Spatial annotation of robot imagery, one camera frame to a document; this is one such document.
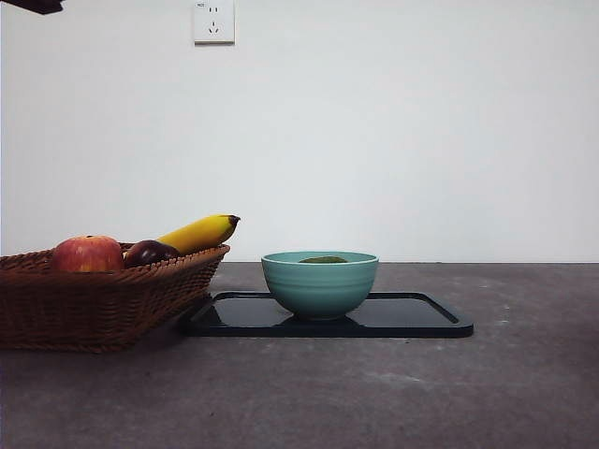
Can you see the yellow banana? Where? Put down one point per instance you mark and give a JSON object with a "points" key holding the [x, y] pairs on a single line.
{"points": [[196, 234]]}

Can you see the white wall power socket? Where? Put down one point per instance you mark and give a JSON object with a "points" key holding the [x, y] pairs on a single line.
{"points": [[214, 22]]}

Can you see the dark purple plum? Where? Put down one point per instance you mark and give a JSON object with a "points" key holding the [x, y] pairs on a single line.
{"points": [[150, 253]]}

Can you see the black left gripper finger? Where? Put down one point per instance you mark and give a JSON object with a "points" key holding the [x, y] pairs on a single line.
{"points": [[42, 5]]}

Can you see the red apple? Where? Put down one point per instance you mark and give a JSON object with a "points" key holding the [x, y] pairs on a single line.
{"points": [[86, 255]]}

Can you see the green avocado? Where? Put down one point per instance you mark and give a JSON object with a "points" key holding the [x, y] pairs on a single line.
{"points": [[323, 260]]}

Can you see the black rectangular tray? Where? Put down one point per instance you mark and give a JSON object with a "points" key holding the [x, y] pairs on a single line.
{"points": [[412, 320]]}

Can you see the teal ribbed bowl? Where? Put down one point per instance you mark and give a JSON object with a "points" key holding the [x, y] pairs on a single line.
{"points": [[320, 292]]}

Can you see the brown wicker basket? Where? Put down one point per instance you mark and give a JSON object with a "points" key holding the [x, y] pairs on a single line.
{"points": [[93, 308]]}

